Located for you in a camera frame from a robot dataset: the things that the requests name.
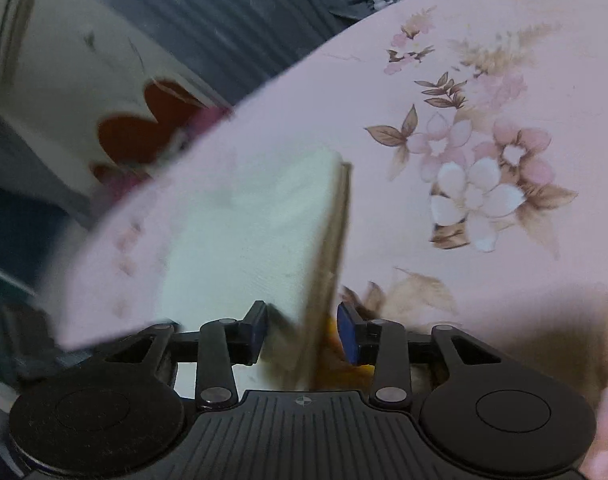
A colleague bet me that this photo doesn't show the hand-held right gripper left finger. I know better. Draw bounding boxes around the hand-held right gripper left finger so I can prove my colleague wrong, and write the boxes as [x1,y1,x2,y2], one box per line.
[104,301,269,412]

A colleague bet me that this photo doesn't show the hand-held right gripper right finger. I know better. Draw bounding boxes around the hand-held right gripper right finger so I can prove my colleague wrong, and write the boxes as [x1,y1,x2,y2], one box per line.
[336,302,504,407]

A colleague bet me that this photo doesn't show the white small garment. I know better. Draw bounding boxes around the white small garment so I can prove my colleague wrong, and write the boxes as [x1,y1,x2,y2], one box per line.
[154,147,355,391]

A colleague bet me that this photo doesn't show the pink floral bed sheet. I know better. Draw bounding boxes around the pink floral bed sheet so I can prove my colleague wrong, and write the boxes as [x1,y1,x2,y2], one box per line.
[34,0,608,480]

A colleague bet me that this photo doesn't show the dark blue cloth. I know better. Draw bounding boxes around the dark blue cloth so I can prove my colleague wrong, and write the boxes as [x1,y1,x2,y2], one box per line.
[0,110,90,376]

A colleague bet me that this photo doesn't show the blue-grey ribbed cloth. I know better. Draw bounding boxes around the blue-grey ribbed cloth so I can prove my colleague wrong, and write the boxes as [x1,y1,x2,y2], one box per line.
[69,0,409,106]

